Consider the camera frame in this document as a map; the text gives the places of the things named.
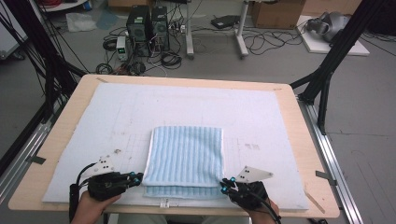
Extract black metal frame stand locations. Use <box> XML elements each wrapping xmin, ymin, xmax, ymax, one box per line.
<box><xmin>0</xmin><ymin>0</ymin><xmax>89</xmax><ymax>123</ymax></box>
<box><xmin>289</xmin><ymin>0</ymin><xmax>389</xmax><ymax>136</ymax></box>

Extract right hand-held gripper cable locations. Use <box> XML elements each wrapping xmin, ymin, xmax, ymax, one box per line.
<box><xmin>247</xmin><ymin>189</ymin><xmax>283</xmax><ymax>224</ymax></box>

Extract flat black device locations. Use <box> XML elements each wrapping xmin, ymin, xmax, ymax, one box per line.
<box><xmin>210</xmin><ymin>14</ymin><xmax>241</xmax><ymax>30</ymax></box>

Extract coiled black cable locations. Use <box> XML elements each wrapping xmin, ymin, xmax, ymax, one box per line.
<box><xmin>160</xmin><ymin>50</ymin><xmax>183</xmax><ymax>70</ymax></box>

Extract person's right hand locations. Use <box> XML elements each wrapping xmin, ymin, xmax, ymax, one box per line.
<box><xmin>245</xmin><ymin>199</ymin><xmax>281</xmax><ymax>224</ymax></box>

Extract white desk leg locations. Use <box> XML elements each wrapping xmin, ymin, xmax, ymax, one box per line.
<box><xmin>184</xmin><ymin>0</ymin><xmax>196</xmax><ymax>60</ymax></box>
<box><xmin>234</xmin><ymin>0</ymin><xmax>250</xmax><ymax>60</ymax></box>

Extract loose black floor cables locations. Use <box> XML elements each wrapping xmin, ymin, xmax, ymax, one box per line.
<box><xmin>242</xmin><ymin>26</ymin><xmax>304</xmax><ymax>57</ymax></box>

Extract clear plastic bag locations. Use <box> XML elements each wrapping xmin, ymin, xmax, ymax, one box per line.
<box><xmin>65</xmin><ymin>12</ymin><xmax>98</xmax><ymax>34</ymax></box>

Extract person's left hand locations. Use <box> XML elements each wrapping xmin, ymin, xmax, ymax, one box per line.
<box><xmin>70</xmin><ymin>189</ymin><xmax>122</xmax><ymax>224</ymax></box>

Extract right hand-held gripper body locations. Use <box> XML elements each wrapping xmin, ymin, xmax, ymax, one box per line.
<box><xmin>228</xmin><ymin>165</ymin><xmax>275</xmax><ymax>211</ymax></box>

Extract grey headset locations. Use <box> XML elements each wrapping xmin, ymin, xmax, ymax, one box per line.
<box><xmin>305</xmin><ymin>11</ymin><xmax>351</xmax><ymax>43</ymax></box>

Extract white power supply unit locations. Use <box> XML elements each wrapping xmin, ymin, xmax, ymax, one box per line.
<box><xmin>115</xmin><ymin>35</ymin><xmax>130</xmax><ymax>63</ymax></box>

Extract white foam mat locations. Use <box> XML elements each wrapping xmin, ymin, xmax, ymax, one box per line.
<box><xmin>41</xmin><ymin>82</ymin><xmax>310</xmax><ymax>212</ymax></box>

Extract blue striped towel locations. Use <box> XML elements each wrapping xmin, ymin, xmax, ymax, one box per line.
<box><xmin>141</xmin><ymin>125</ymin><xmax>227</xmax><ymax>209</ymax></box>

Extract slim black computer tower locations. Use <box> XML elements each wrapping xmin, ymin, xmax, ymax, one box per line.
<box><xmin>150</xmin><ymin>5</ymin><xmax>171</xmax><ymax>52</ymax></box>

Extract white floor board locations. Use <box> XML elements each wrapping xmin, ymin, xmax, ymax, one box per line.
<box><xmin>295</xmin><ymin>14</ymin><xmax>371</xmax><ymax>57</ymax></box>

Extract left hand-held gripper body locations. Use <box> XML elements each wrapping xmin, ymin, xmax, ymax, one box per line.
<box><xmin>87</xmin><ymin>154</ymin><xmax>131</xmax><ymax>202</ymax></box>

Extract aluminium rail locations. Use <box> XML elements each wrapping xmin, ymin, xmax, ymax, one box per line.
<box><xmin>0</xmin><ymin>102</ymin><xmax>68</xmax><ymax>205</ymax></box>
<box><xmin>297</xmin><ymin>96</ymin><xmax>365</xmax><ymax>224</ymax></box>

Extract black bracket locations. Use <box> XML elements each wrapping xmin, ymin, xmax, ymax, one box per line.
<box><xmin>26</xmin><ymin>154</ymin><xmax>48</xmax><ymax>165</ymax></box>
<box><xmin>315</xmin><ymin>170</ymin><xmax>338</xmax><ymax>187</ymax></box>

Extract thin wooden stick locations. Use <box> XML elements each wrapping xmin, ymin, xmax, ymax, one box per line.
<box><xmin>303</xmin><ymin>186</ymin><xmax>327</xmax><ymax>215</ymax></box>

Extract brown cardboard box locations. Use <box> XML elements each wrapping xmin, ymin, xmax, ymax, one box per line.
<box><xmin>249</xmin><ymin>0</ymin><xmax>307</xmax><ymax>30</ymax></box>

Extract large black computer tower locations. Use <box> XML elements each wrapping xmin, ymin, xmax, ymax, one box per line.
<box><xmin>125</xmin><ymin>5</ymin><xmax>153</xmax><ymax>58</ymax></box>

